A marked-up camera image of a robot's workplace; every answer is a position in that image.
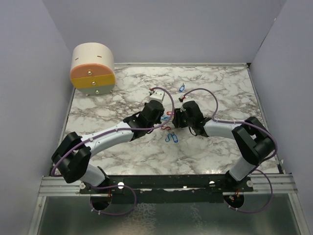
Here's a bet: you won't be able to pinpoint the blue key tag with key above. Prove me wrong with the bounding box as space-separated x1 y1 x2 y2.
172 133 178 143

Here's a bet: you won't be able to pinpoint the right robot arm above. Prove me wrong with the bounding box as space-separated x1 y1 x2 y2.
172 101 276 191

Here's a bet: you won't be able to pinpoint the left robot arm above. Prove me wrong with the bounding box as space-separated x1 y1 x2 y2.
51 100 164 193

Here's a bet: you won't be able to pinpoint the blue carabiner front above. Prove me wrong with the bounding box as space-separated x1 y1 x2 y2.
165 133 172 142

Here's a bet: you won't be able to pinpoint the far blue key tag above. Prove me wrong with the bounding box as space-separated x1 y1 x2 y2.
179 84 185 93

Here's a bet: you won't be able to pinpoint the round three-drawer storage box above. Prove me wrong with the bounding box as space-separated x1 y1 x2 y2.
70 43 116 95

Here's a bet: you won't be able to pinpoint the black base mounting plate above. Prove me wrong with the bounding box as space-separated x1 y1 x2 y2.
80 174 253 204

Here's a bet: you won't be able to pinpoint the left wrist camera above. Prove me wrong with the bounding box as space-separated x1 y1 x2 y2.
148 89 165 104

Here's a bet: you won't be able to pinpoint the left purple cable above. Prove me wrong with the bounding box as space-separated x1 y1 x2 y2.
50 87 175 216

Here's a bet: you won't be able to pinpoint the aluminium rail frame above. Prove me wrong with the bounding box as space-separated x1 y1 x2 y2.
39 174 298 197

